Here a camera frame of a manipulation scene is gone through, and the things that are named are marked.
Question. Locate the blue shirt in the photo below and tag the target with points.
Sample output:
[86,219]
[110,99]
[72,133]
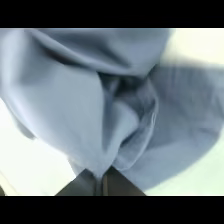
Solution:
[73,110]

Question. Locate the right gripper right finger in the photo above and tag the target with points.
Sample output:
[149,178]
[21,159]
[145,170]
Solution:
[121,185]

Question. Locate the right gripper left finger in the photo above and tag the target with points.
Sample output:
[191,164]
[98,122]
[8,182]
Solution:
[81,186]

